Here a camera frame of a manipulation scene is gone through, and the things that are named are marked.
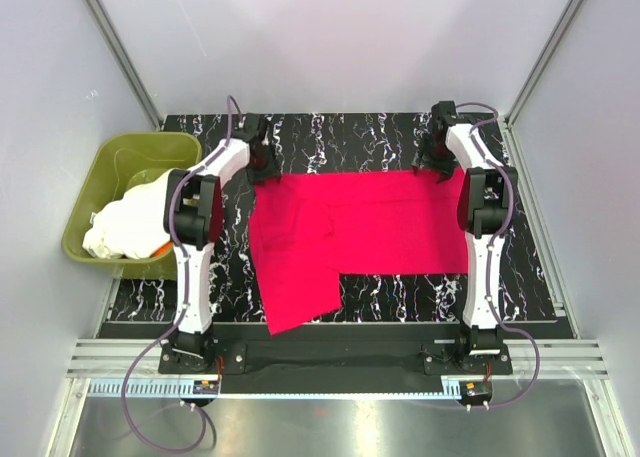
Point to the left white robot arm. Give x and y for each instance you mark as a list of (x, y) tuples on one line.
[(194, 220)]

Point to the pink t shirt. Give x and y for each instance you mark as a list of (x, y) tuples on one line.
[(308, 230)]

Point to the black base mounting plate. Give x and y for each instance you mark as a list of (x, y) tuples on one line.
[(334, 359)]

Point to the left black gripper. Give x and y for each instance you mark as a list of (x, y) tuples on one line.
[(271, 171)]

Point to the aluminium frame rail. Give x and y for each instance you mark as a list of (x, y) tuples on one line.
[(126, 367)]

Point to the orange connector box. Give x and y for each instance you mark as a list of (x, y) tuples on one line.
[(476, 392), (206, 386)]

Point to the left orange connector box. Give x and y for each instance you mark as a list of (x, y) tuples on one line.
[(206, 386)]

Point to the right orange connector box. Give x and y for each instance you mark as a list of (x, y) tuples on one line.
[(476, 392)]

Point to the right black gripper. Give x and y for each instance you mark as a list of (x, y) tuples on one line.
[(445, 169)]

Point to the olive green plastic tub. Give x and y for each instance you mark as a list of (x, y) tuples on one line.
[(121, 163)]

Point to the white t shirt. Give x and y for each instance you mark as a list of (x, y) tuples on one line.
[(131, 227)]

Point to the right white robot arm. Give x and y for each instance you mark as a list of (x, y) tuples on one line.
[(484, 214)]

